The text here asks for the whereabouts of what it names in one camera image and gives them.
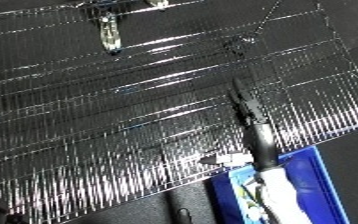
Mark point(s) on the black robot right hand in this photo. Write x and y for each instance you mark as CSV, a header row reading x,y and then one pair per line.
x,y
261,133

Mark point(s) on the white paper cup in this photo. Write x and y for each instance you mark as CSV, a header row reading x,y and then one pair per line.
x,y
229,159

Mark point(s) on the pale robot right arm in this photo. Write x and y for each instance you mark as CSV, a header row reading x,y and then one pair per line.
x,y
282,196

